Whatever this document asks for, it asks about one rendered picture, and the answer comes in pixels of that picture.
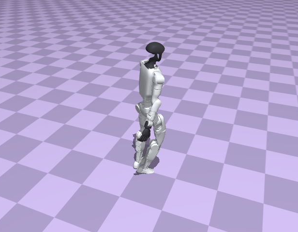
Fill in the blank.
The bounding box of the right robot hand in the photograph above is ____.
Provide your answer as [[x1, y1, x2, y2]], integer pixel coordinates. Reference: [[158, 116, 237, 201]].
[[137, 121, 151, 142]]

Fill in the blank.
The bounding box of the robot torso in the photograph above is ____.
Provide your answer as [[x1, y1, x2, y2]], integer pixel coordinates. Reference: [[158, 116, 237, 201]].
[[139, 59, 162, 117]]

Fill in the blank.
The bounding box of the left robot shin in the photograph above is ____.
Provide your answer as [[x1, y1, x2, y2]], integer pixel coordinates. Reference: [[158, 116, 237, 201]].
[[135, 131, 146, 162]]

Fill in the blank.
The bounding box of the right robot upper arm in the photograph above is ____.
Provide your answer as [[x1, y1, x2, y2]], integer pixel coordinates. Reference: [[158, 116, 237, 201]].
[[151, 72, 164, 105]]

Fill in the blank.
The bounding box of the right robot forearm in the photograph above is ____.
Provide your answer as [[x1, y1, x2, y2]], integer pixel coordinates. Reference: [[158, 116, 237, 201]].
[[145, 100, 162, 127]]

